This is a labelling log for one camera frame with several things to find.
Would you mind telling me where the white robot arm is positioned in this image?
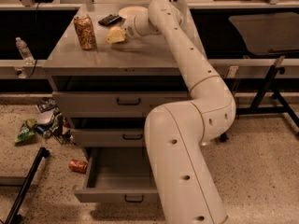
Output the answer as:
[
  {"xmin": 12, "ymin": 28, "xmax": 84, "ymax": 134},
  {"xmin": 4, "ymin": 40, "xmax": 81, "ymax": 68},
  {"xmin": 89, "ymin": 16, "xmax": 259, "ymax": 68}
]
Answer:
[{"xmin": 107, "ymin": 0, "xmax": 236, "ymax": 224}]

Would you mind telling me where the grey metal drawer cabinet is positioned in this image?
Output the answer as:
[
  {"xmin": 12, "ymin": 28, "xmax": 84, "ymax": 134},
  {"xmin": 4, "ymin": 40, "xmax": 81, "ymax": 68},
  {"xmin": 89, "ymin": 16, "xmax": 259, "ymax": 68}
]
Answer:
[{"xmin": 42, "ymin": 2, "xmax": 211, "ymax": 151}]

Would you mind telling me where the grey top drawer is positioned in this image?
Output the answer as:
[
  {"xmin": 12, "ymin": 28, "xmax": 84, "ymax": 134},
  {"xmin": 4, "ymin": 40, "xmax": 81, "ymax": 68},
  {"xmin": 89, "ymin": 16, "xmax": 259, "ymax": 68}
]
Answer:
[{"xmin": 52, "ymin": 91, "xmax": 189, "ymax": 118}]

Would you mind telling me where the grey middle drawer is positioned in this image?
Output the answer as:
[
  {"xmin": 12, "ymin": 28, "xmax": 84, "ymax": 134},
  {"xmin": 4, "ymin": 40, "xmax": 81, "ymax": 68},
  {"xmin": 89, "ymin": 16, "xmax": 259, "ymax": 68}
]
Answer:
[{"xmin": 72, "ymin": 129, "xmax": 144, "ymax": 147}]

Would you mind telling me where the grey open bottom drawer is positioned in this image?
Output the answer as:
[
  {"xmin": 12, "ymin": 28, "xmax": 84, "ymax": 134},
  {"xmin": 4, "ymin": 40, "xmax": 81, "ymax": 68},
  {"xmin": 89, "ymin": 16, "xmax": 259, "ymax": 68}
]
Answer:
[{"xmin": 74, "ymin": 147, "xmax": 159, "ymax": 203}]

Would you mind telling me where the dark snack bar packet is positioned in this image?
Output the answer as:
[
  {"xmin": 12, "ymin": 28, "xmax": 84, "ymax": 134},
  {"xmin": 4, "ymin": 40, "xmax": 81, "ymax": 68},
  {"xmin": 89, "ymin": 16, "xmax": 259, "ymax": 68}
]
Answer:
[{"xmin": 98, "ymin": 14, "xmax": 121, "ymax": 26}]

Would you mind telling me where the white bowl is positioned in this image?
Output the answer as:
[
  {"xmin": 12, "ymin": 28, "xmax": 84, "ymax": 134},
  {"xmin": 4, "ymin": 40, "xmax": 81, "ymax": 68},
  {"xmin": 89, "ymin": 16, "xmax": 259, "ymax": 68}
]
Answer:
[{"xmin": 119, "ymin": 6, "xmax": 147, "ymax": 19}]

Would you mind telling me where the clear plastic water bottle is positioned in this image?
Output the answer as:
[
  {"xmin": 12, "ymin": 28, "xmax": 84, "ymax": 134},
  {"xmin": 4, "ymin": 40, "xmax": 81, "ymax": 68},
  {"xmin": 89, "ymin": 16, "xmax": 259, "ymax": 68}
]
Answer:
[{"xmin": 16, "ymin": 37, "xmax": 35, "ymax": 65}]

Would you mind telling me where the pile of floor trash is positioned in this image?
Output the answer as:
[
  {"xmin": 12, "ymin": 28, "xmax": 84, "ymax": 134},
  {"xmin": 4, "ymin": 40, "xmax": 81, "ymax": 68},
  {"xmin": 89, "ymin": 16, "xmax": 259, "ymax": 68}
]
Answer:
[{"xmin": 36, "ymin": 97, "xmax": 73, "ymax": 145}]

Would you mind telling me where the green chip bag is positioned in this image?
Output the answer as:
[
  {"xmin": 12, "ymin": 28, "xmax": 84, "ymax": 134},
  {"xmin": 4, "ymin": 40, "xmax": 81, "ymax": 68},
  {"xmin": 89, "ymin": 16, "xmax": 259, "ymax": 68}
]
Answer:
[{"xmin": 15, "ymin": 119, "xmax": 36, "ymax": 144}]

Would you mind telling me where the crushed orange can on floor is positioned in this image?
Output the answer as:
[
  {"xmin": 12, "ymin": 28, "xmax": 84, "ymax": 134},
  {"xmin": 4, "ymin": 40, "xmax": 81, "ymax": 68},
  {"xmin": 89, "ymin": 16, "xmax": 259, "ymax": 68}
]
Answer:
[{"xmin": 68, "ymin": 160, "xmax": 88, "ymax": 174}]

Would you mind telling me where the black stand leg left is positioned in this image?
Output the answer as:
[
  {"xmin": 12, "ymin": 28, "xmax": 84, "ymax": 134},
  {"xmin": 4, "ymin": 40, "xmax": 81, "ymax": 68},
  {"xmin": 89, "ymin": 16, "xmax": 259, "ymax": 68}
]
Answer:
[{"xmin": 1, "ymin": 147, "xmax": 50, "ymax": 224}]

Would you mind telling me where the dark chair seat panel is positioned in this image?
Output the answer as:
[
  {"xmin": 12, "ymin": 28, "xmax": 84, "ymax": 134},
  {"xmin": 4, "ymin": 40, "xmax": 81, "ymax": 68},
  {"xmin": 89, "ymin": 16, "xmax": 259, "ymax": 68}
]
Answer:
[{"xmin": 229, "ymin": 12, "xmax": 299, "ymax": 56}]

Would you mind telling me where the black table stand right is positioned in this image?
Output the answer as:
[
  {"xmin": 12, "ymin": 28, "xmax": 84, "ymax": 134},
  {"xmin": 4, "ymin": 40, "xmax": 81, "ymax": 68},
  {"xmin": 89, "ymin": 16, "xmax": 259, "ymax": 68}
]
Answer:
[{"xmin": 236, "ymin": 56, "xmax": 299, "ymax": 126}]

